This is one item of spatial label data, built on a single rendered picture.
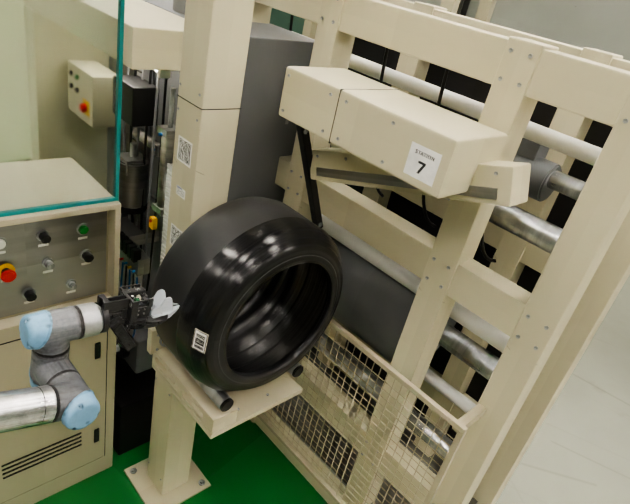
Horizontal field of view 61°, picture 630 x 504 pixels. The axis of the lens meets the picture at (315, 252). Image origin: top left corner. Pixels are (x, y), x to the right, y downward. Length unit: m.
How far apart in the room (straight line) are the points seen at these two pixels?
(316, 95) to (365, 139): 0.21
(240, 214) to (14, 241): 0.70
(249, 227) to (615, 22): 9.06
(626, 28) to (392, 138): 8.82
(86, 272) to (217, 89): 0.80
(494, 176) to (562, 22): 8.91
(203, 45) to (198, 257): 0.55
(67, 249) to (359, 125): 1.01
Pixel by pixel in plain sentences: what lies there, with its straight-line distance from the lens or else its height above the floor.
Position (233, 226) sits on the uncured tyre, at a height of 1.42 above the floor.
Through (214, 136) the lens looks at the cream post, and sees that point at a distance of 1.56.
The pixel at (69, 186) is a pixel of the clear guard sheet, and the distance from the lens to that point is 1.75.
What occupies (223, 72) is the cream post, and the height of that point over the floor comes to 1.76.
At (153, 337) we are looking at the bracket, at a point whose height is 0.92.
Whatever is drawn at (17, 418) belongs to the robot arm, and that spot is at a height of 1.23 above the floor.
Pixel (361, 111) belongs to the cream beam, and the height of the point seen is 1.75.
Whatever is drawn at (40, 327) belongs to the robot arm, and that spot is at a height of 1.31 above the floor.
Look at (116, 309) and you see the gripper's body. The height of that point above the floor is 1.29.
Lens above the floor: 2.07
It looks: 29 degrees down
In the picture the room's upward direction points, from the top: 13 degrees clockwise
